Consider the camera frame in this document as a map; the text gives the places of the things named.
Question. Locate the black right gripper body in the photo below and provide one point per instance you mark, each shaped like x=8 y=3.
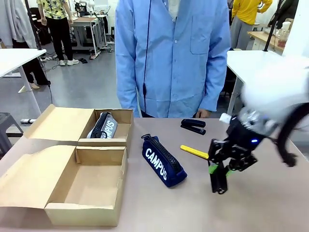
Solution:
x=242 y=136

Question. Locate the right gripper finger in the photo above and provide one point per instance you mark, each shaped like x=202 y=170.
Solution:
x=241 y=162
x=216 y=154

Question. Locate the navy CAMPUS pencil case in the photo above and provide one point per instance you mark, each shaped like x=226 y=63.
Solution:
x=160 y=162

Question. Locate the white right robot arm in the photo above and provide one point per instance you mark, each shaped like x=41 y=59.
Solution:
x=272 y=82

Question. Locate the person's right forearm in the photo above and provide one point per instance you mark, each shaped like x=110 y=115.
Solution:
x=125 y=91

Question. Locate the person's left forearm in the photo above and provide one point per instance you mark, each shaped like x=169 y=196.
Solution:
x=214 y=84

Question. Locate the cardboard box with torn lid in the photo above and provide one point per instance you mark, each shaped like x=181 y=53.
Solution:
x=84 y=183

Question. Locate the cardboard box holding grey case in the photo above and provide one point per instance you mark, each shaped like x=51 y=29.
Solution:
x=62 y=125

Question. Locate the person's left hand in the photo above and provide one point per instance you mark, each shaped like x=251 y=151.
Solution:
x=204 y=113

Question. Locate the yellow ruler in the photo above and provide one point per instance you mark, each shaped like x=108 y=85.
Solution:
x=193 y=151

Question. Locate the black stapler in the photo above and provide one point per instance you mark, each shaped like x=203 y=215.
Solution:
x=194 y=125

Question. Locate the white table with square leg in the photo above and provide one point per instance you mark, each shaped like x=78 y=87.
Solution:
x=256 y=65

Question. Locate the wooden desk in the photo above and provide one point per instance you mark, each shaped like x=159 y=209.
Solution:
x=264 y=38

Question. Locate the person in blue shirt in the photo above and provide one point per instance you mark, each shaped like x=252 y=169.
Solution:
x=169 y=55

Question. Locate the clear plastic bottle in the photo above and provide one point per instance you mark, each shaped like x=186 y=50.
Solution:
x=283 y=33

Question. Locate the grey CAMPUS pencil case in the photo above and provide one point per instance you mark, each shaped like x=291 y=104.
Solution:
x=106 y=126

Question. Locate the black stand pole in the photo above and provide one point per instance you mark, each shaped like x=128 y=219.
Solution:
x=271 y=26

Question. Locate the bystander in yellow hoodie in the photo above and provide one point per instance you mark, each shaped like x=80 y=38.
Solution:
x=246 y=19

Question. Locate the bystander in dark clothes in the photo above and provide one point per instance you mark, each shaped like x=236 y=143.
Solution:
x=285 y=12

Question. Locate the grey metal workbench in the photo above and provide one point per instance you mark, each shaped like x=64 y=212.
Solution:
x=88 y=29

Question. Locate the bystander in floral yellow shirt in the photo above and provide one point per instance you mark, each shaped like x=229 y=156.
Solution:
x=58 y=26

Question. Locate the grey stool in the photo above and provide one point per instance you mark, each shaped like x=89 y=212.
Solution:
x=8 y=130

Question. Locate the white table with round leg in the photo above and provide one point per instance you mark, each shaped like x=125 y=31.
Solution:
x=17 y=60

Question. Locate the grey hanging garment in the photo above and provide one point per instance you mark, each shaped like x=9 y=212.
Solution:
x=14 y=21

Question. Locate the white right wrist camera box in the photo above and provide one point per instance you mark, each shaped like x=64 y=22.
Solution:
x=225 y=118

